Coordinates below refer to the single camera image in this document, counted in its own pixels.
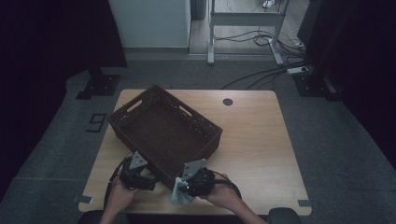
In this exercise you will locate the white plug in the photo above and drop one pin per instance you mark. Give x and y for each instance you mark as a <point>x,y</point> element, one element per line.
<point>299,44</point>

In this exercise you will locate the dark grey bin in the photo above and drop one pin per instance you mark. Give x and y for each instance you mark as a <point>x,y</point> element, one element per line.
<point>198,9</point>

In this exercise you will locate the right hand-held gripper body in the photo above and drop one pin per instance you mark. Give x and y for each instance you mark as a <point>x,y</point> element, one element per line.
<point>202,183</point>

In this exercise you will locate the person's right hand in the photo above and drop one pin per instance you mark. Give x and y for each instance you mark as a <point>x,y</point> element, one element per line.
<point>224,196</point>

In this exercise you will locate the brown woven basket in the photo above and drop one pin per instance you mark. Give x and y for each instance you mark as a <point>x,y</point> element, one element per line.
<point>165,133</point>

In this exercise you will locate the white cabinet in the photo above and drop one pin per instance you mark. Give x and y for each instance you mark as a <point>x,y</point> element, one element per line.
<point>152,25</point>

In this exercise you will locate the white power strip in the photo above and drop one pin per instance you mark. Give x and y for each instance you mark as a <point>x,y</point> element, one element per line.
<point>297,70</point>

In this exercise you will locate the white metal stand frame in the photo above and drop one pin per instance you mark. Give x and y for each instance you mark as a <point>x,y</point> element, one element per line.
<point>246,18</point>

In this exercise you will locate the person's left hand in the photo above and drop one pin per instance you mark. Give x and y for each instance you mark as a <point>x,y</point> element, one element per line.
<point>120,199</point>

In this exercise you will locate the black stand base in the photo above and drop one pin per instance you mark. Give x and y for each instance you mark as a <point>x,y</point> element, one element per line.
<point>99,87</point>
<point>314,87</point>

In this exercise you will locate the black round table grommet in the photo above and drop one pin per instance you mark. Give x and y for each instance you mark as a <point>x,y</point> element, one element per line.
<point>228,102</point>

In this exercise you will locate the dark curtain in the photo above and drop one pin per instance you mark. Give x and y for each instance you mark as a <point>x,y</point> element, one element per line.
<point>364,77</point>
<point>40,77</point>

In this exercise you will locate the grey tape strip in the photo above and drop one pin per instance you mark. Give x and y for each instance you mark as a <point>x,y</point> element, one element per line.
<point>84,199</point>

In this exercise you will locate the light blue cloth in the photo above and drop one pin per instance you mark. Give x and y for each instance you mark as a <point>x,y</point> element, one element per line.
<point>177,195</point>

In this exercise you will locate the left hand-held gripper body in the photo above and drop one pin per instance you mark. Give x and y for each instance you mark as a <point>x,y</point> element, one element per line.
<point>132,177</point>

